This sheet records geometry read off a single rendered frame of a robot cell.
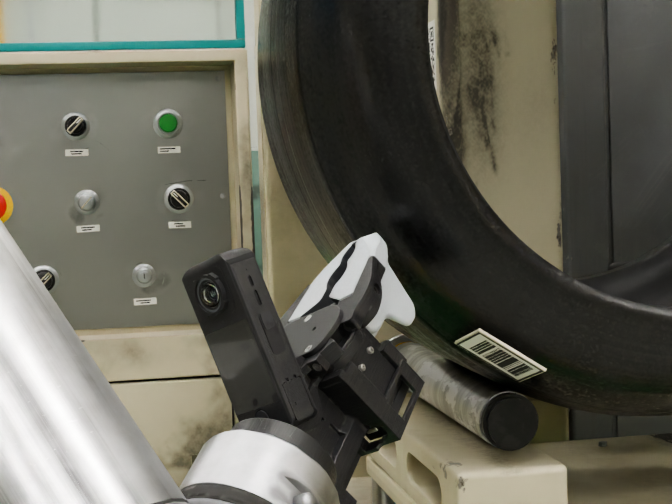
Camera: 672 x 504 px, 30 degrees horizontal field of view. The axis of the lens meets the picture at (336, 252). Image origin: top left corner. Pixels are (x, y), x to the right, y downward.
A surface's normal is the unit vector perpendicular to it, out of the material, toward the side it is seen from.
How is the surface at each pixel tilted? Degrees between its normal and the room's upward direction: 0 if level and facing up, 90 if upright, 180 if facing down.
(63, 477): 57
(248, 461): 38
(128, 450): 48
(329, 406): 71
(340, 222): 117
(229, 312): 99
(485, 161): 90
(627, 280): 80
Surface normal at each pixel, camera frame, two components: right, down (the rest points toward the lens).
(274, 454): 0.22, -0.67
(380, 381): 0.70, -0.33
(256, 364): -0.62, 0.22
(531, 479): 0.18, 0.04
